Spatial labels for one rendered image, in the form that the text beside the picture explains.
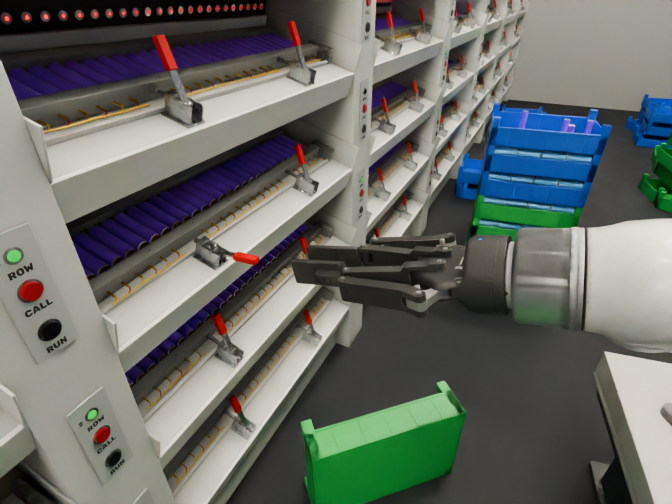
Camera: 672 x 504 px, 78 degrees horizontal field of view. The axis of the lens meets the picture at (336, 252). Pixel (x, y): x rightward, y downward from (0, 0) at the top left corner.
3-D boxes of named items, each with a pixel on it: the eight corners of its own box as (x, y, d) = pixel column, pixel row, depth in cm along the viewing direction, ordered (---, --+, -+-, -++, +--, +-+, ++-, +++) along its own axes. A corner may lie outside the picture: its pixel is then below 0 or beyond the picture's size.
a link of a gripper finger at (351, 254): (356, 249, 48) (358, 246, 48) (305, 247, 51) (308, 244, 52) (360, 271, 49) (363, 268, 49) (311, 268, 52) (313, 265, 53)
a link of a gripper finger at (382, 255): (447, 253, 41) (453, 246, 42) (356, 242, 48) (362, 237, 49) (451, 286, 43) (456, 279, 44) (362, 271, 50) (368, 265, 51)
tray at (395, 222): (419, 213, 166) (433, 184, 158) (358, 298, 120) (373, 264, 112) (375, 191, 171) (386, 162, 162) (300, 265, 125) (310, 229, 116)
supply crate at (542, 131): (588, 135, 130) (597, 109, 126) (602, 155, 114) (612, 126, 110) (489, 127, 138) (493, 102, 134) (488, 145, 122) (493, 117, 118)
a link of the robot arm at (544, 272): (579, 293, 42) (515, 289, 44) (584, 210, 38) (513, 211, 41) (580, 353, 35) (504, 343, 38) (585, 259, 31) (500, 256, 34)
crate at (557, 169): (580, 159, 135) (588, 135, 130) (592, 183, 118) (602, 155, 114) (484, 150, 142) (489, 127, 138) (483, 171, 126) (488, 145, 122)
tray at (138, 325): (347, 186, 93) (359, 148, 87) (120, 377, 47) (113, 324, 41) (272, 148, 97) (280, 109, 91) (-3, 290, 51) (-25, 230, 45)
